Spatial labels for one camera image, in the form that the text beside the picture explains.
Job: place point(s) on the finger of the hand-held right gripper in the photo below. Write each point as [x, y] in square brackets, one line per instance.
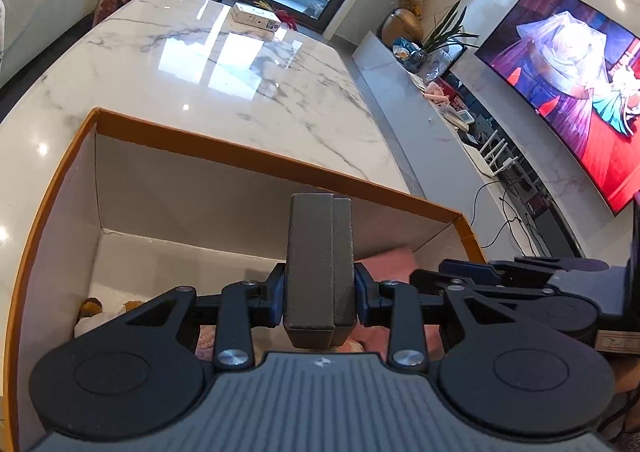
[560, 265]
[465, 270]

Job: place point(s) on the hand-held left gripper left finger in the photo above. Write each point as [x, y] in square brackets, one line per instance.
[275, 294]

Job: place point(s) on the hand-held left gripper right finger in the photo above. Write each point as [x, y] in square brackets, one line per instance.
[363, 294]

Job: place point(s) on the dark grey textured box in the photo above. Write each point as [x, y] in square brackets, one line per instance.
[315, 262]

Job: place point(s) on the orange cardboard box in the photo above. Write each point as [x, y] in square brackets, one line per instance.
[175, 192]

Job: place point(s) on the brown dog plush toy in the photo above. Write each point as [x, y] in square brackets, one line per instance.
[92, 309]

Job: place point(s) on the white router with antennas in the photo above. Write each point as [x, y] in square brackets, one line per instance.
[495, 154]

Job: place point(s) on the small white desk device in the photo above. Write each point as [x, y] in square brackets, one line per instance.
[460, 120]

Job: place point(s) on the white marble television console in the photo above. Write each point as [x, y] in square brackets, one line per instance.
[410, 97]

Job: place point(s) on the green potted plant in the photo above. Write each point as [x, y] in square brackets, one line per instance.
[445, 34]

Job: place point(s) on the golden round vase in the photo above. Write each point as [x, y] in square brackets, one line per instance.
[401, 26]

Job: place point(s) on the small white flat box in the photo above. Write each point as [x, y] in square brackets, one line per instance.
[256, 17]

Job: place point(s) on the wall-mounted television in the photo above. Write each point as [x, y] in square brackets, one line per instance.
[575, 82]

